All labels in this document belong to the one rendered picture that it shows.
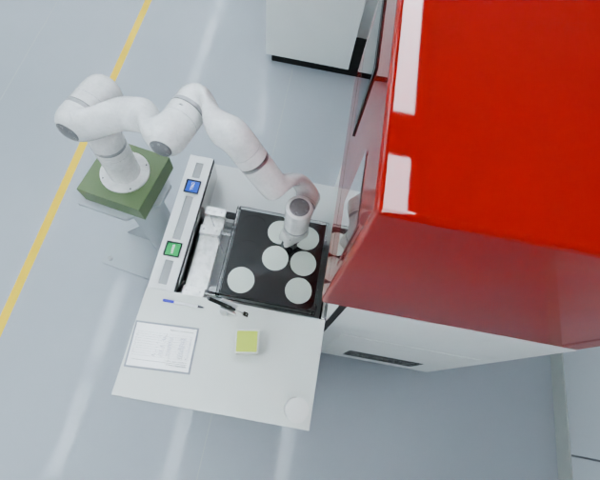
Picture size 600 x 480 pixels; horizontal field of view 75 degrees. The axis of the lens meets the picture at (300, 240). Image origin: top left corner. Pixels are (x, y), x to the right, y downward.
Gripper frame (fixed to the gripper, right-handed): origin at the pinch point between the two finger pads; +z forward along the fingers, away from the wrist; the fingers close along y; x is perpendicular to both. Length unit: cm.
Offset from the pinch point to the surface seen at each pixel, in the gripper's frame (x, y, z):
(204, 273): -7.2, 34.0, 4.0
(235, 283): 2.4, 25.8, 2.0
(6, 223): -124, 121, 92
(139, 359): 11, 64, -5
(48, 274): -81, 111, 92
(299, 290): 16.3, 6.7, 2.1
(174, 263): -13.0, 41.3, -4.0
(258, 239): -8.6, 10.1, 2.0
